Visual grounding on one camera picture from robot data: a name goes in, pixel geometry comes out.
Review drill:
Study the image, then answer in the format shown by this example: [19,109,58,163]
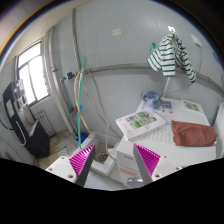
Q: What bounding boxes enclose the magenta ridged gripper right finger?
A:
[132,143,183,186]

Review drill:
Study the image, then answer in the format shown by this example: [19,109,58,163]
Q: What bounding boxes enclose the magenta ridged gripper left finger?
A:
[45,143,96,188]

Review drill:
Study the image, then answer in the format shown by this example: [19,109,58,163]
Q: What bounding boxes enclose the brown folded towel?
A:
[171,120,217,147]

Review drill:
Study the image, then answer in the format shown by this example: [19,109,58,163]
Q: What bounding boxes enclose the white washing machine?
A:
[117,99,216,186]

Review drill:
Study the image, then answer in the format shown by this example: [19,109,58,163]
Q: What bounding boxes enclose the white box with printed picture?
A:
[116,109,166,140]

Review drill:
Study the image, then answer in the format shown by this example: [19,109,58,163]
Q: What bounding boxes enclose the black exercise machine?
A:
[3,80,50,158]

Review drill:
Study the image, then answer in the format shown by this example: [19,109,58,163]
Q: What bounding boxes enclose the white radiator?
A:
[36,111,55,137]

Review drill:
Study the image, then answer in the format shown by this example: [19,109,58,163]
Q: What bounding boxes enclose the blue crumpled plastic bag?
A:
[141,91,162,109]

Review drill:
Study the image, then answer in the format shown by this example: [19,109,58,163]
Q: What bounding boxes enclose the colourful printed sheet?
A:
[181,100,203,114]

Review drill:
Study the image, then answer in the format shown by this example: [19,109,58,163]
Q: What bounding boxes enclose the green white striped shirt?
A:
[147,34,196,83]

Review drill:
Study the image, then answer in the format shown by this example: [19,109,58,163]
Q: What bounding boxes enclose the green bottle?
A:
[150,42,158,54]

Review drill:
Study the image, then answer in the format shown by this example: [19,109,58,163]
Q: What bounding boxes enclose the beige hose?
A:
[73,68,97,139]

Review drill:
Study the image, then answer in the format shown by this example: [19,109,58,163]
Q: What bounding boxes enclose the grey horizontal wall pipe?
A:
[84,63,224,96]

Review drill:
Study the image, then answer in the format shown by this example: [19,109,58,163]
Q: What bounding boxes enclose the green hose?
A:
[77,56,87,150]

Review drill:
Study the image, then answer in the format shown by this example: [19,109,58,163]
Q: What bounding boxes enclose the window with white frame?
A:
[17,41,49,106]

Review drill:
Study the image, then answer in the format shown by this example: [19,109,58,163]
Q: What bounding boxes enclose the white wall socket plate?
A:
[112,28,121,36]

